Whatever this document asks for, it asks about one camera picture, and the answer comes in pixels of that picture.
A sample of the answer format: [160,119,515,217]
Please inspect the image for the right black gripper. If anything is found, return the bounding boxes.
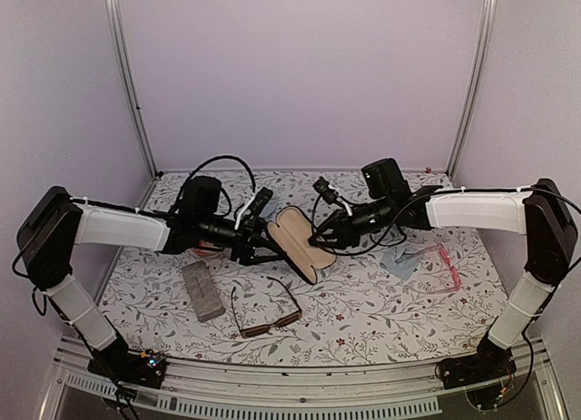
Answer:
[308,196,394,250]

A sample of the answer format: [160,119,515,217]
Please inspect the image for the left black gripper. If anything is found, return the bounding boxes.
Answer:
[196,214,288,266]

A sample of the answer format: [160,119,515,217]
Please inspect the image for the black glasses case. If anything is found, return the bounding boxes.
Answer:
[267,206,337,285]

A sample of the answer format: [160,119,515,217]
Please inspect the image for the blue cleaning cloth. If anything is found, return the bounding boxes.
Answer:
[379,245,421,281]

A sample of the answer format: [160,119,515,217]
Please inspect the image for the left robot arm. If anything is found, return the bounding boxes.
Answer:
[12,176,284,378]

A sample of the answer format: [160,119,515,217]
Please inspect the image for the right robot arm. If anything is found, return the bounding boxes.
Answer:
[309,158,578,380]

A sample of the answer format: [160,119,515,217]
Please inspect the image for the brown sunglasses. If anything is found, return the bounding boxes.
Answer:
[230,277,303,338]

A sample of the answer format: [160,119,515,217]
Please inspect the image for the pink sunglasses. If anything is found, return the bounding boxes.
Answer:
[419,243,461,295]

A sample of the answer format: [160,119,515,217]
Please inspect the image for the red patterned bowl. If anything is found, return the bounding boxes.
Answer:
[191,242,225,259]

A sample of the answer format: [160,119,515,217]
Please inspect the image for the grey glasses case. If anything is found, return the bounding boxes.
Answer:
[181,261,225,323]

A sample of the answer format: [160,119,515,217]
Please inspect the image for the floral tablecloth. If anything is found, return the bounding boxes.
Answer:
[85,169,518,367]

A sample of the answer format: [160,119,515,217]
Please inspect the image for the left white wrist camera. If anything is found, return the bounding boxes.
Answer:
[234,187,273,230]

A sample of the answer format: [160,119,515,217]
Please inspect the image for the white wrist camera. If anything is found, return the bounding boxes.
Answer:
[234,187,273,230]
[312,177,353,217]

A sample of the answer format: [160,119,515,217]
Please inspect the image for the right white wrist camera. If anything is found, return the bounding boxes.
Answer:
[312,177,353,217]

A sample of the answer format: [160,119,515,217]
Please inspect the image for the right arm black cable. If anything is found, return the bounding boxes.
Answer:
[310,183,437,258]

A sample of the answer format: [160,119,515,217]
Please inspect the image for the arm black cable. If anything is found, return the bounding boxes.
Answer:
[310,183,437,258]
[174,154,258,212]

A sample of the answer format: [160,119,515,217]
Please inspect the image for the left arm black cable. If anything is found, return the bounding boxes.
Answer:
[174,154,258,212]

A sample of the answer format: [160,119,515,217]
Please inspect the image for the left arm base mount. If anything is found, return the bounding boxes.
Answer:
[87,347,167,389]

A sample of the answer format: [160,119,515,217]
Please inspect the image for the front aluminium rail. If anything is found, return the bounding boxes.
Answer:
[39,337,574,419]

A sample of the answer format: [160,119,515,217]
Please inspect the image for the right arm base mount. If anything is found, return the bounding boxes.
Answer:
[434,351,517,411]

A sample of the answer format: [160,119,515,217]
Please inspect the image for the right aluminium frame post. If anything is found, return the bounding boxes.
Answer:
[446,0,497,181]

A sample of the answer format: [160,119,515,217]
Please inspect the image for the aluminium frame post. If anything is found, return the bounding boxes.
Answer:
[446,0,497,181]
[104,0,159,179]

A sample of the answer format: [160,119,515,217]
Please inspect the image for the left aluminium frame post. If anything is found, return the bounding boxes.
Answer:
[104,0,159,179]

